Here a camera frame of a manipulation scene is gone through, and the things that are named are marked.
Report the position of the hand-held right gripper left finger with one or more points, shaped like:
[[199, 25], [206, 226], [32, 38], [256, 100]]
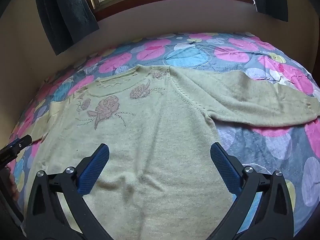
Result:
[[93, 170]]

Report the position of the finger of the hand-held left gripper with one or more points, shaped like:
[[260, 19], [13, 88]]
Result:
[[13, 148]]

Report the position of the pale yellow flowered knit sweater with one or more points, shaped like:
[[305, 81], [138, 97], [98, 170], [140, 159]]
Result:
[[155, 130]]

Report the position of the person's left hand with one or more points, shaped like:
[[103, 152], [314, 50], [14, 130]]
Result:
[[13, 183]]

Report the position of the floral bed sheet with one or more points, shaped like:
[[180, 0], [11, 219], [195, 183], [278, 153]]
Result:
[[250, 142]]

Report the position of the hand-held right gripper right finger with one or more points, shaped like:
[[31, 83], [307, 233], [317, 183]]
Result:
[[225, 170]]

